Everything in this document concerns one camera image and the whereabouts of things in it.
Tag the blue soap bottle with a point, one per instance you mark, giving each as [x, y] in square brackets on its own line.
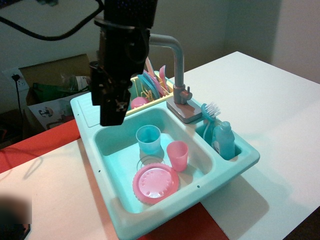
[223, 140]

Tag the yellow dish rack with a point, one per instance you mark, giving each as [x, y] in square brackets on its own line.
[138, 90]

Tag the white wall outlet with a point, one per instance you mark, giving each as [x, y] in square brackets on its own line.
[15, 77]

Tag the teal toy sink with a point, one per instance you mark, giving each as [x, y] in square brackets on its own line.
[115, 158]

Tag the pink toy fork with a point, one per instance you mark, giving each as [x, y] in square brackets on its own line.
[162, 75]

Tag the blue plate in rack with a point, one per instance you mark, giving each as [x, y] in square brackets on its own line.
[146, 81]

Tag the red mat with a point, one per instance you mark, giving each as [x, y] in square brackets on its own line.
[38, 145]

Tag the pink plate in rack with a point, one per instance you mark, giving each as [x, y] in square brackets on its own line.
[154, 83]

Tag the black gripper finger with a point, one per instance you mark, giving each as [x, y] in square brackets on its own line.
[96, 85]
[114, 106]

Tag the pink cup in sink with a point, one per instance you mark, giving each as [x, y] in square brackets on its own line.
[177, 152]

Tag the pink bowl in rack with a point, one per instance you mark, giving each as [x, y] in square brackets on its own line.
[138, 102]

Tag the grey toy faucet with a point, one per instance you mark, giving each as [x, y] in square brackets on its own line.
[181, 103]

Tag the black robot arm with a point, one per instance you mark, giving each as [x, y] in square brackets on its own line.
[129, 13]

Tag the pink plate in sink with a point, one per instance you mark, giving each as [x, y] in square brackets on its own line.
[155, 182]

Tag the blue dish brush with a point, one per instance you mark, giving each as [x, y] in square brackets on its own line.
[209, 111]

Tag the cardboard box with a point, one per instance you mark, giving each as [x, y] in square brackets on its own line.
[52, 85]

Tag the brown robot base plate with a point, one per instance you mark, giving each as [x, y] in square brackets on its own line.
[15, 218]

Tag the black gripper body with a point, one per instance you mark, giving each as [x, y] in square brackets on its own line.
[122, 53]

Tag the blue cup in sink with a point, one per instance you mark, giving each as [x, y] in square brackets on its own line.
[149, 139]

